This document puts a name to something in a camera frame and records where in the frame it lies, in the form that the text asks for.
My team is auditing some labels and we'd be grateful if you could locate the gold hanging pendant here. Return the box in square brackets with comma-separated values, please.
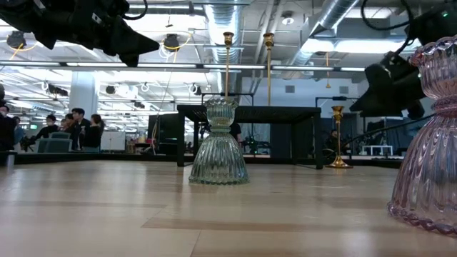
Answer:
[323, 52, 331, 89]

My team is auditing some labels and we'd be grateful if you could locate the white table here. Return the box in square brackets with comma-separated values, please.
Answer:
[362, 144, 393, 156]

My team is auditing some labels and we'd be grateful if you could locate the white pillar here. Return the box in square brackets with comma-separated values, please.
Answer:
[69, 71, 99, 119]

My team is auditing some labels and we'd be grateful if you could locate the tall gold candlestick holder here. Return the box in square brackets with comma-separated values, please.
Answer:
[263, 31, 275, 107]
[222, 31, 235, 101]

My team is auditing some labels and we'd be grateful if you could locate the teal chair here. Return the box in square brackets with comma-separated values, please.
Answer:
[37, 131, 73, 153]

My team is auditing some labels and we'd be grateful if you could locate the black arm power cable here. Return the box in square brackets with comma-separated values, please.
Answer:
[342, 113, 437, 148]

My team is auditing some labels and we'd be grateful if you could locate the black metal table frame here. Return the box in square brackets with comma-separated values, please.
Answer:
[14, 152, 404, 169]

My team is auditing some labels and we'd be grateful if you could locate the short gold candlestick holder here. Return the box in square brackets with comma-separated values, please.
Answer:
[325, 105, 353, 170]

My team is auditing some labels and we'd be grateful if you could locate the silver ventilation duct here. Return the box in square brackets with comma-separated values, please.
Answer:
[291, 0, 358, 69]
[205, 0, 243, 94]

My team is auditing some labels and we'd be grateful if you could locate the black mesh metal stand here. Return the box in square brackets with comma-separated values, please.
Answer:
[176, 104, 324, 171]

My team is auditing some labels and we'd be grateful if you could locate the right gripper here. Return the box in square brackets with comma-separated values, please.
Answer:
[349, 53, 426, 119]

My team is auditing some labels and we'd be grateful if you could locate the green ribbed glass candle holder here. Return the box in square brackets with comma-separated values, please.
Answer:
[188, 98, 250, 186]

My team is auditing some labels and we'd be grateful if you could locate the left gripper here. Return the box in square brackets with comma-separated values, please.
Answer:
[53, 0, 161, 68]

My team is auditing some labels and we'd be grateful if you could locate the white cabinet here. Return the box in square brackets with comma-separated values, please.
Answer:
[100, 131, 126, 151]

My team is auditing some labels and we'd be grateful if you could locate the pink ribbed glass candle holder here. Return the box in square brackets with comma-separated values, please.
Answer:
[387, 34, 457, 237]

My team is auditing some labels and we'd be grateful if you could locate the black monitor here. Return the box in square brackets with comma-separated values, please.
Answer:
[148, 113, 179, 155]

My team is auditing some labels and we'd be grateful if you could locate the person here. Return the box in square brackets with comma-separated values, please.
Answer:
[84, 113, 106, 153]
[0, 104, 17, 151]
[34, 114, 61, 141]
[228, 121, 244, 144]
[13, 116, 26, 146]
[59, 113, 75, 133]
[69, 107, 92, 151]

